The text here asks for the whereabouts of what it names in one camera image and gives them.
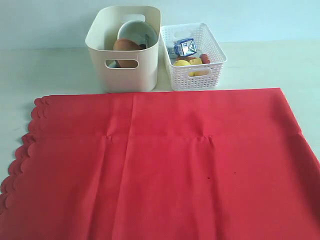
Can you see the yellow lemon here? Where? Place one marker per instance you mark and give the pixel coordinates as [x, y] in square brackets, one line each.
[183, 63]

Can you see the fried chicken nugget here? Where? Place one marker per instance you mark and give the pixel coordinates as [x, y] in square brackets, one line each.
[185, 58]

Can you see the yellow cheese wedge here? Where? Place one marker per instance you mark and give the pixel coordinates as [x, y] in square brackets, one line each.
[197, 61]

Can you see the stainless steel cup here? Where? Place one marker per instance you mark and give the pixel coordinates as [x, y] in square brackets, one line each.
[113, 65]

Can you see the red toy sausage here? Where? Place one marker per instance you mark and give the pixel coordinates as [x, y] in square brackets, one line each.
[205, 59]

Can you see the blue white milk carton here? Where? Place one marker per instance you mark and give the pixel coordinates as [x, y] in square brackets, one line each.
[182, 48]

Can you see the red table cloth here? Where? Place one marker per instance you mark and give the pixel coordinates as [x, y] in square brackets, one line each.
[190, 165]

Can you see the brown wooden plate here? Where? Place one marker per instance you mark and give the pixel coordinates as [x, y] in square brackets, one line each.
[124, 44]

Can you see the white ceramic bowl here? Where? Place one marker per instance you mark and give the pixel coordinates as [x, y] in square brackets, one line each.
[135, 30]

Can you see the metal table knife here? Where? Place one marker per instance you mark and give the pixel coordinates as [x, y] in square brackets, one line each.
[147, 41]

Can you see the white perforated plastic basket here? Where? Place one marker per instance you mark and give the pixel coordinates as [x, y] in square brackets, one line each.
[205, 43]

